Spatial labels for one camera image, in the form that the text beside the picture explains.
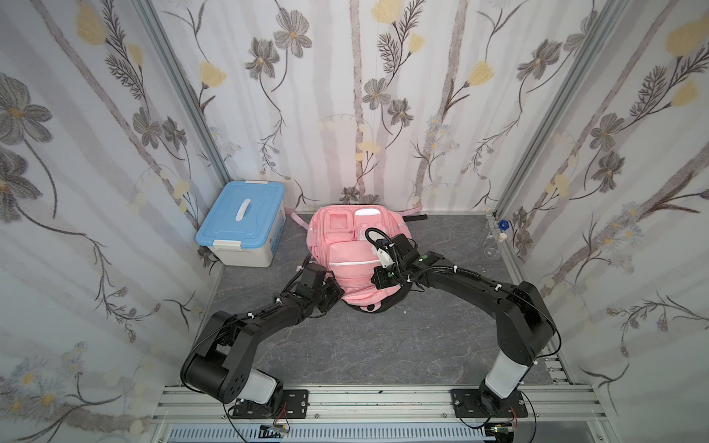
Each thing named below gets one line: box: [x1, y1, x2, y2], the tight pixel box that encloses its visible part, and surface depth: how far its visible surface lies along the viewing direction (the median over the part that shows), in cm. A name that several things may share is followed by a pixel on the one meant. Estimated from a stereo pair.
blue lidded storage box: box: [194, 179, 287, 268], surface depth 98 cm
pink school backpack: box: [286, 203, 428, 313], surface depth 100 cm
